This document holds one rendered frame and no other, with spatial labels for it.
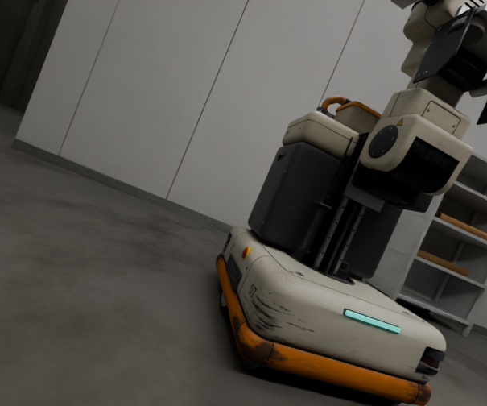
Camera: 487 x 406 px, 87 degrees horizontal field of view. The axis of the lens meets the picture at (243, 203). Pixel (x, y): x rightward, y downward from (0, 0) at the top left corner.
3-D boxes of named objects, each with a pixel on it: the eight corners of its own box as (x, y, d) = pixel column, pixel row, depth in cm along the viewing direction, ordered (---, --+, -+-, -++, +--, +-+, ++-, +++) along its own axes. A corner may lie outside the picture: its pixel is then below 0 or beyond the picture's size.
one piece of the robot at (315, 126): (233, 248, 119) (304, 80, 116) (328, 283, 132) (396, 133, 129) (248, 278, 87) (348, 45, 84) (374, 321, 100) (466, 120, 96)
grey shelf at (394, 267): (360, 285, 274) (421, 151, 268) (428, 312, 287) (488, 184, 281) (388, 306, 230) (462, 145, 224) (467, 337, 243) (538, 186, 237)
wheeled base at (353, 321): (211, 266, 126) (231, 219, 125) (318, 302, 141) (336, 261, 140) (233, 369, 61) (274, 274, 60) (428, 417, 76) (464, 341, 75)
